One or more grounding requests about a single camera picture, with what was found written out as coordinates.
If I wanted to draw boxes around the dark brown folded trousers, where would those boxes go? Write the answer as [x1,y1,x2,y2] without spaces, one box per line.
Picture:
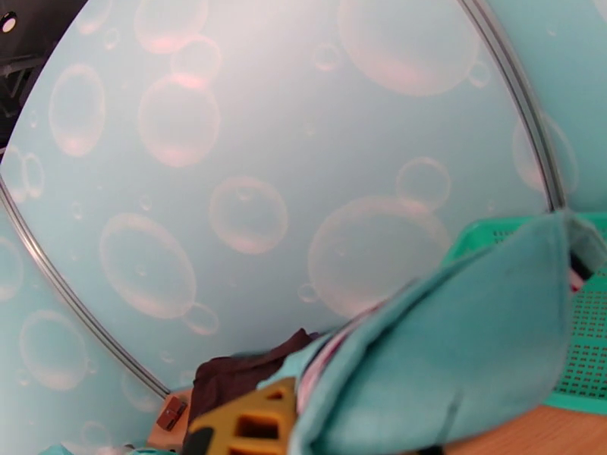
[189,328,323,426]

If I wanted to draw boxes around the black overhead fixture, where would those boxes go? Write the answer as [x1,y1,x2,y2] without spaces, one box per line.
[0,0,63,152]

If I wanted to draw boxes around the aluminium corner post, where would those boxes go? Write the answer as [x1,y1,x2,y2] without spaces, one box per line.
[0,176,171,400]
[452,0,568,213]

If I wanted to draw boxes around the brown leather key case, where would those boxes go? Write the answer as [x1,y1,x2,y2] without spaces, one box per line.
[156,394,188,431]

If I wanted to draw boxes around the teal trousers with striped waistband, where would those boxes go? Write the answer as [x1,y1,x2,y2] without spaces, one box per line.
[52,209,607,455]

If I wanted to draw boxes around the green plastic basket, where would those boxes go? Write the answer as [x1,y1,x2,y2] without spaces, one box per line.
[448,212,607,414]

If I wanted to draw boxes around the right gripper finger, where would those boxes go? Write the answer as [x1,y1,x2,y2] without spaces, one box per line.
[182,378,298,455]

